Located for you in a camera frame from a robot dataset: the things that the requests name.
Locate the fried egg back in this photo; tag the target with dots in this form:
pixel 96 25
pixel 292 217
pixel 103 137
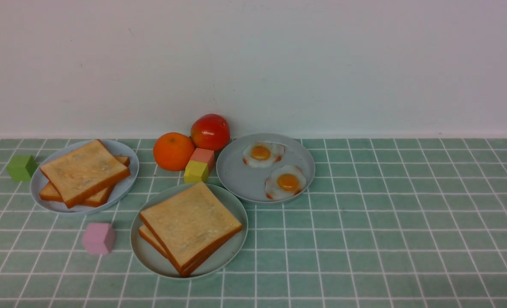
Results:
pixel 260 155

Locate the salmon pink cube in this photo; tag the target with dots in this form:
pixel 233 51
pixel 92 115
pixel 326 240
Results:
pixel 204 156

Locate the pale green centre plate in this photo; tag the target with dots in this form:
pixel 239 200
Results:
pixel 151 256

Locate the grey egg plate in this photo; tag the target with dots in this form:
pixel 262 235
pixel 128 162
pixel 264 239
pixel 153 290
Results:
pixel 249 183

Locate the green cube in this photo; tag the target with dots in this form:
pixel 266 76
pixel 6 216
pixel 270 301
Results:
pixel 21 167

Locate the fried egg front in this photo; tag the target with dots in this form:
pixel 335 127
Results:
pixel 285 182

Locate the orange fruit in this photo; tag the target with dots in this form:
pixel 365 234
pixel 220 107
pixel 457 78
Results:
pixel 172 151

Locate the fried egg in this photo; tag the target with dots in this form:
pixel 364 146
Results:
pixel 285 182
pixel 260 155

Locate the toast slice on plate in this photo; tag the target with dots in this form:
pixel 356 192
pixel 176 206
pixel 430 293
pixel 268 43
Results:
pixel 83 172

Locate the light blue bread plate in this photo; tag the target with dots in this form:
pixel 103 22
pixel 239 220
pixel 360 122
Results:
pixel 115 193

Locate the bottom toast slice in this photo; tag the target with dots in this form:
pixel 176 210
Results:
pixel 49 193

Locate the toast slice moved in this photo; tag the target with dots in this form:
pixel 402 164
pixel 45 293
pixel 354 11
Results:
pixel 189 222
pixel 146 235

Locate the yellow cube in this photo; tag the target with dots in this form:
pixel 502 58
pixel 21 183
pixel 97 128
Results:
pixel 196 172

